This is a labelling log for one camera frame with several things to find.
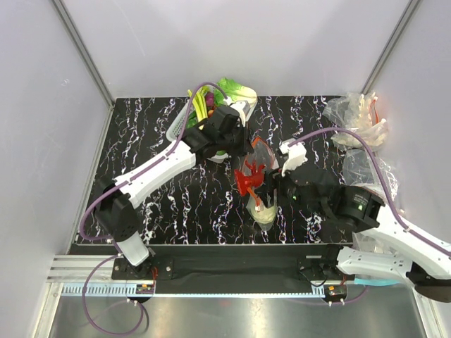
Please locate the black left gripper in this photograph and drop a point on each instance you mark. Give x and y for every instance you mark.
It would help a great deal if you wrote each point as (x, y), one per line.
(246, 145)

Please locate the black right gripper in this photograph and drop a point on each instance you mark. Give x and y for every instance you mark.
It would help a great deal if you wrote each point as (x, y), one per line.
(273, 180)

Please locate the clear zip bag orange zipper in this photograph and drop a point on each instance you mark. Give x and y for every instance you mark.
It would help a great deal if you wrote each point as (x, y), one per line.
(262, 154)

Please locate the round green cabbage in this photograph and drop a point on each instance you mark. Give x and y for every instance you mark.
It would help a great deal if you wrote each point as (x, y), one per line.
(262, 214)

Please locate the red toy lobster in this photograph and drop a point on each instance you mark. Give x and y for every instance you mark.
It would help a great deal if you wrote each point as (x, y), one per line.
(246, 183)

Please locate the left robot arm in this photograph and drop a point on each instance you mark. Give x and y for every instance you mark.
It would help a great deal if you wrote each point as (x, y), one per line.
(120, 198)

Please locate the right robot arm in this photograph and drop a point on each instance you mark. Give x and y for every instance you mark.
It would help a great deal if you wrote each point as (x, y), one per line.
(420, 260)

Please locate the teal zip bag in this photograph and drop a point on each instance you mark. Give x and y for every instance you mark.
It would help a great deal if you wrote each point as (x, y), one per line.
(374, 282)

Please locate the green bell pepper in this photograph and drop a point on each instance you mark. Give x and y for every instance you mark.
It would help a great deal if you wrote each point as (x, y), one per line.
(192, 120)

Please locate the napa cabbage toy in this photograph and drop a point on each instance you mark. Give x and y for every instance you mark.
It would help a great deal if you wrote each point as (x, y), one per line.
(237, 91)

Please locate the purple onion toy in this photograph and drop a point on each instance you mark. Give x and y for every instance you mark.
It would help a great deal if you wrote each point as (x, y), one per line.
(209, 99)

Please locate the green leek toy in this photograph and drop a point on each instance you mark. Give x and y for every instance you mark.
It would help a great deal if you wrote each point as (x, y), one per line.
(199, 102)

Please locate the white plastic basket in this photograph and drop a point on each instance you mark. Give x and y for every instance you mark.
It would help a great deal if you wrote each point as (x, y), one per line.
(176, 128)

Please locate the pile of clear bags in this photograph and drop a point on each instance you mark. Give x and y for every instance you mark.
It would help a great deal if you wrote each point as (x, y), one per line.
(363, 165)

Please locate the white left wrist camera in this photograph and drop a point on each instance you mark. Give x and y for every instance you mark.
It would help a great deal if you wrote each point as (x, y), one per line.
(243, 108)

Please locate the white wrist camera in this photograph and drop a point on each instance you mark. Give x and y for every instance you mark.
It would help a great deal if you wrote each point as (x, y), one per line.
(243, 108)
(295, 156)

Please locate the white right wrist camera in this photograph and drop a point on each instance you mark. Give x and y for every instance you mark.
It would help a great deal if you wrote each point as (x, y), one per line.
(295, 156)

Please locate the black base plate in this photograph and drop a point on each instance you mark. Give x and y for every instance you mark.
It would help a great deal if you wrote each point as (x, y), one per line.
(177, 262)

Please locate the white slotted cable duct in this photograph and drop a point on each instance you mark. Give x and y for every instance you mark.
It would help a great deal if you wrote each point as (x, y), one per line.
(163, 290)

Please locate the aluminium frame post left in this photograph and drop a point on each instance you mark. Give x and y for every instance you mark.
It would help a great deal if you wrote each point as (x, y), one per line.
(83, 52)

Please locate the aluminium frame post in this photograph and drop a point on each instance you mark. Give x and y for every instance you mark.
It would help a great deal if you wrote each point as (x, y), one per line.
(83, 52)
(395, 36)

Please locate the aluminium frame post right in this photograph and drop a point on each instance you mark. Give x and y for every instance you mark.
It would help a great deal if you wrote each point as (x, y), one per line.
(395, 36)

